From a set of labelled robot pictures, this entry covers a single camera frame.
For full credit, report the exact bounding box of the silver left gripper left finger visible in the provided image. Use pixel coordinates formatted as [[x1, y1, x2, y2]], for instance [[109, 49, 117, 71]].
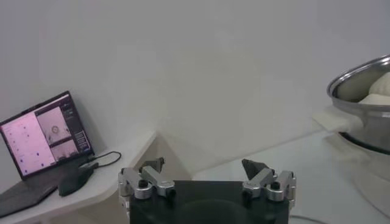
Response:
[[118, 156, 177, 200]]

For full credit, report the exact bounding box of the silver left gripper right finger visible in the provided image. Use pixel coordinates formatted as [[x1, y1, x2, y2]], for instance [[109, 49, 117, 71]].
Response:
[[241, 158, 297, 203]]

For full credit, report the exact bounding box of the white steamed baozi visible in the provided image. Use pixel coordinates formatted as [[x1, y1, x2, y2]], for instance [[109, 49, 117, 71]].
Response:
[[368, 71, 390, 97], [359, 93, 390, 106]]

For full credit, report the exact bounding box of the stainless steel steamer basket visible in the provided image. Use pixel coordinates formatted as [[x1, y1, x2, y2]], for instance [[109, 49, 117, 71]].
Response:
[[312, 54, 390, 153]]

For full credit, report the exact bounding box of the white side desk with mouse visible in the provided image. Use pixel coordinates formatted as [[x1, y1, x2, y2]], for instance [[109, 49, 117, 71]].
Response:
[[0, 130, 191, 224]]

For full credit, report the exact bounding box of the black computer mouse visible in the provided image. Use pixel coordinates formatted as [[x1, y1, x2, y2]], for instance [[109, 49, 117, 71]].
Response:
[[58, 166, 94, 197]]

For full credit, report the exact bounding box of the cream electric cooker base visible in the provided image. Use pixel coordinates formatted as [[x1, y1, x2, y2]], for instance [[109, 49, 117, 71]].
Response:
[[322, 132, 390, 219]]

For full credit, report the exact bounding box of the black laptop with pink screen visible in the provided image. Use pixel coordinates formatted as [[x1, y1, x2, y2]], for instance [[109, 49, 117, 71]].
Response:
[[0, 90, 95, 219]]

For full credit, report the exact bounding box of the black looped laptop cable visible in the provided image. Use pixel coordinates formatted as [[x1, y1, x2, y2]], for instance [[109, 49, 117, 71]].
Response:
[[79, 151, 122, 170]]

